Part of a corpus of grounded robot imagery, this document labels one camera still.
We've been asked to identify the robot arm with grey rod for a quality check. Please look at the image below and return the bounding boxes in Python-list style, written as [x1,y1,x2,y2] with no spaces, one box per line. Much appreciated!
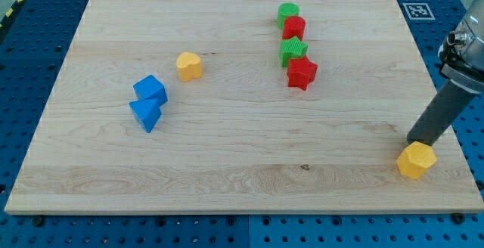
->
[406,0,483,146]

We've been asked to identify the blue triangle block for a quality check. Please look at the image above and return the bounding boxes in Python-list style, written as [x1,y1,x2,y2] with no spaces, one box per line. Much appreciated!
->
[129,99,162,133]

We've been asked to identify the wooden board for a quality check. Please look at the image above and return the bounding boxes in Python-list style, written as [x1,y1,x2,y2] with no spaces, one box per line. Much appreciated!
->
[5,0,483,215]

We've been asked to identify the yellow heart block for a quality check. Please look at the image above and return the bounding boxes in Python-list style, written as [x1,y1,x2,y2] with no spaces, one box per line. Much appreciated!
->
[176,52,203,82]

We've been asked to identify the red star block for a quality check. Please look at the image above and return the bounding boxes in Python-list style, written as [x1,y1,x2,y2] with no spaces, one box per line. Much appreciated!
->
[287,55,318,91]

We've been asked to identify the green star block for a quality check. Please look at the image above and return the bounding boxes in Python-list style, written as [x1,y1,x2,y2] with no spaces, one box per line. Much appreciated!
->
[279,36,309,67]

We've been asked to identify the blue cube block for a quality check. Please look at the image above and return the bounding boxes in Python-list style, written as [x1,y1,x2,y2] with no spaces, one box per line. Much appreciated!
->
[133,75,169,106]

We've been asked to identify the red cylinder block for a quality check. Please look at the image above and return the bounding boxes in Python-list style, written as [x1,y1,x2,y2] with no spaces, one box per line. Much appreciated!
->
[282,16,306,41]

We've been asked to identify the green cylinder block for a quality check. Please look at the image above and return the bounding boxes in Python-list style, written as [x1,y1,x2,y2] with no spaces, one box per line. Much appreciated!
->
[277,2,299,30]

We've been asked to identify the yellow hexagon block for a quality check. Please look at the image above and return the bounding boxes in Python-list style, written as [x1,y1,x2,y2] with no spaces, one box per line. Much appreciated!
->
[396,141,437,180]

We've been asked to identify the white fiducial marker tag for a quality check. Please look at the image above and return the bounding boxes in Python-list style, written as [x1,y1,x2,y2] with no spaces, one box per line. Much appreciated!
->
[402,2,435,20]

